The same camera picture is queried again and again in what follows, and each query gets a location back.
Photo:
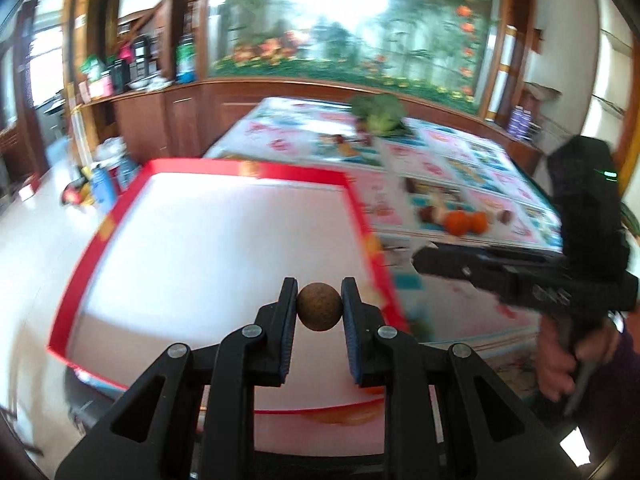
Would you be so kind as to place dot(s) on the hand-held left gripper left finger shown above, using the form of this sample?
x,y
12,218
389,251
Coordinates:
x,y
287,332

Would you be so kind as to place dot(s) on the red-rimmed white box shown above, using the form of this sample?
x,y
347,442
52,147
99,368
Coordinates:
x,y
200,240

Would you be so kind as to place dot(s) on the person's right forearm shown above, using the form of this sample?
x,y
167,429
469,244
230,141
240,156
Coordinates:
x,y
620,395

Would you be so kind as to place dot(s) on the red round toy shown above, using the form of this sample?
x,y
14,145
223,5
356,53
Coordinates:
x,y
75,193

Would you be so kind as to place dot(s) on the white gold column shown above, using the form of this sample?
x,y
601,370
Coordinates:
x,y
502,70

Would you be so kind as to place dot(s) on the orange tangerine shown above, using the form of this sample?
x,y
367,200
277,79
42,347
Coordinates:
x,y
456,223
478,222

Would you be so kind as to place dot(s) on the white plastic bag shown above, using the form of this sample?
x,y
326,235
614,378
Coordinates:
x,y
112,152

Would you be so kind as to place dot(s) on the printed pink tablecloth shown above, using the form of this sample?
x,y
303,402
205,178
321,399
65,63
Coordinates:
x,y
450,160

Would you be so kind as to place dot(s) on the pink red box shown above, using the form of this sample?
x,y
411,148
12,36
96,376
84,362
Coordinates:
x,y
100,88

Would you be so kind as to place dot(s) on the white bowl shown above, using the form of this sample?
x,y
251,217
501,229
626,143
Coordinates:
x,y
142,83

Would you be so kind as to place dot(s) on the purple bottle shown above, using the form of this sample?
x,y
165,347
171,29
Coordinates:
x,y
516,120

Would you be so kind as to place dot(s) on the dark red date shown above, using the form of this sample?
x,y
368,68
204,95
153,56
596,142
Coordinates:
x,y
428,215
506,216

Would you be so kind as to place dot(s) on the green bok choy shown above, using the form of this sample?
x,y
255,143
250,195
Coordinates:
x,y
380,110

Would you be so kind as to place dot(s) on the person's right hand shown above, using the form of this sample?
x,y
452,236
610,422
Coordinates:
x,y
550,365

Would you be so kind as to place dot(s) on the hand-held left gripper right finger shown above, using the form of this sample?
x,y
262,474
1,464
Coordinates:
x,y
351,335

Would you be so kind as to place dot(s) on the wooden pillar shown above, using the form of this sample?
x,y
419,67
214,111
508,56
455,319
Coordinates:
x,y
95,10

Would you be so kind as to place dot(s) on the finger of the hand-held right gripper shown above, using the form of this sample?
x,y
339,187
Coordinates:
x,y
460,267

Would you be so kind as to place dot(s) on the green blue thermos bottle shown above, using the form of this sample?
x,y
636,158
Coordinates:
x,y
186,60

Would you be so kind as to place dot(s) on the brown round longan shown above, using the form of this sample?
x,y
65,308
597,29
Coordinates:
x,y
319,307

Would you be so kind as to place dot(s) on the fish tank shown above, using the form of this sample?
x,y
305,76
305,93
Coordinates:
x,y
400,35

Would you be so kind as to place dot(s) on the wooden cabinet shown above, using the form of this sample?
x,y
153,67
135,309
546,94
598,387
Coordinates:
x,y
200,110

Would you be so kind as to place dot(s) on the green bag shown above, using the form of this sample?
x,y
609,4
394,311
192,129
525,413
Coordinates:
x,y
93,67

